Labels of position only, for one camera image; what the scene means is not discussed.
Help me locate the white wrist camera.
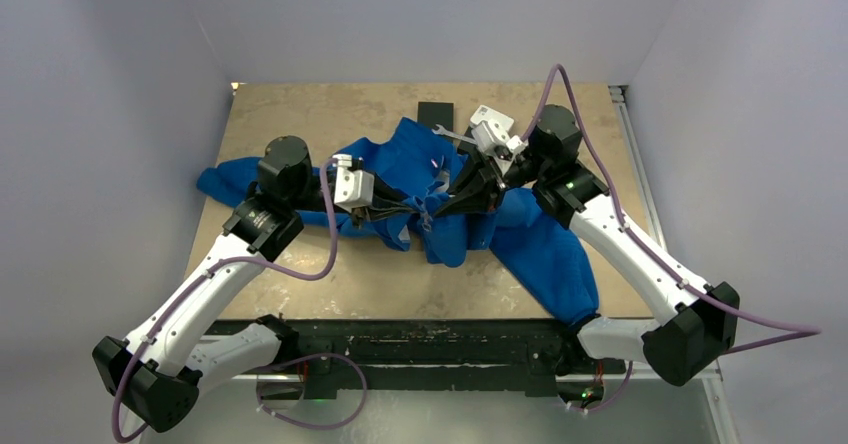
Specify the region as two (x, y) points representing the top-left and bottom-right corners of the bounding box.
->
(471, 120), (526, 161)
(333, 154), (375, 213)

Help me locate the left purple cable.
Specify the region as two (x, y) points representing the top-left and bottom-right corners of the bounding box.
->
(111, 158), (368, 444)

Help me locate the white small box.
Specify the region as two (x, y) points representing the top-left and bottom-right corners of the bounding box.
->
(469, 105), (514, 133)

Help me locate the silver wrench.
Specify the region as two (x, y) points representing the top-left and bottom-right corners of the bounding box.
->
(432, 125), (477, 146)

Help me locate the black flat block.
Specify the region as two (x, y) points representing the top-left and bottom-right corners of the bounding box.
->
(417, 101), (455, 131)

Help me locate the right side aluminium rail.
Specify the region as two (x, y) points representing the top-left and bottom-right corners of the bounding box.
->
(608, 86), (666, 248)

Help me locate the aluminium frame rail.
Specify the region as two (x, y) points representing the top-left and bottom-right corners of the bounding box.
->
(140, 365), (739, 443)

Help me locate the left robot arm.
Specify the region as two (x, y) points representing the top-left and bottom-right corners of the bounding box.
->
(92, 136), (410, 443)

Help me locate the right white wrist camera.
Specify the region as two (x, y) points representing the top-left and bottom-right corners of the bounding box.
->
(471, 120), (526, 161)

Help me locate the blue zip jacket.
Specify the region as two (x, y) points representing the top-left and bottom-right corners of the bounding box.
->
(195, 117), (602, 328)

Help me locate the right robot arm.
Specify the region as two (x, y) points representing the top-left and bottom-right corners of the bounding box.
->
(435, 105), (740, 386)

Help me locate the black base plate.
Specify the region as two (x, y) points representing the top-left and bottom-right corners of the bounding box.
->
(245, 319), (626, 399)

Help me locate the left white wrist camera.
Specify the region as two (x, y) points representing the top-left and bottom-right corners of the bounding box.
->
(333, 154), (375, 213)

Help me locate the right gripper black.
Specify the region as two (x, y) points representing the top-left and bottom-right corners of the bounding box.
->
(430, 144), (550, 216)

